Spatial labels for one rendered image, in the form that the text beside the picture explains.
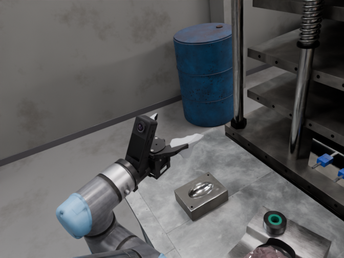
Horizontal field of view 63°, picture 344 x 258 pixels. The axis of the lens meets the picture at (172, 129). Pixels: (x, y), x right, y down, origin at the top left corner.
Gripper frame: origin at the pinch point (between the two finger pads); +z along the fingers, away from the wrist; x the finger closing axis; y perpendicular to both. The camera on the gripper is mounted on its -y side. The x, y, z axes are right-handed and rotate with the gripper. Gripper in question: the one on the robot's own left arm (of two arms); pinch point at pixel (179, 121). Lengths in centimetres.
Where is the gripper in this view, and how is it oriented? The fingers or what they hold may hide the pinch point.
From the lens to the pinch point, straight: 71.9
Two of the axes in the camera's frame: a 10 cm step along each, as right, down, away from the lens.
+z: 6.2, -5.2, 5.8
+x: 7.8, 3.8, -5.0
